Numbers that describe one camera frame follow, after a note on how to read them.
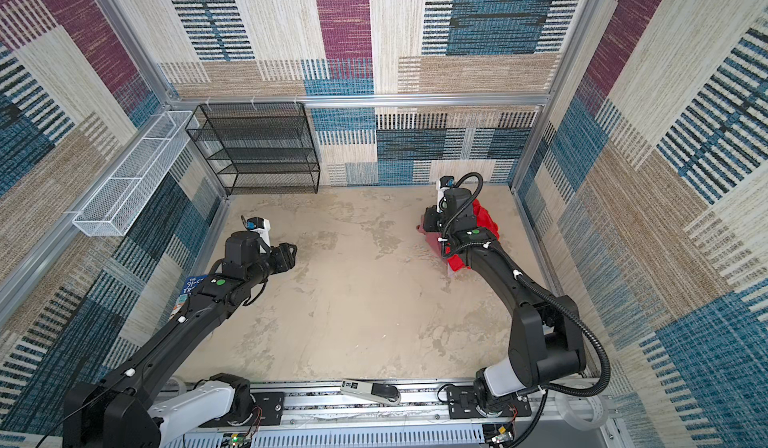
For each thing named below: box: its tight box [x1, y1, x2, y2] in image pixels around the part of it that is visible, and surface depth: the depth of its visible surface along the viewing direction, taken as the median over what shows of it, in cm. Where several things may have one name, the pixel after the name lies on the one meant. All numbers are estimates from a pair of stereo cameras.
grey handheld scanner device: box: [340, 379, 402, 406], surface depth 74 cm
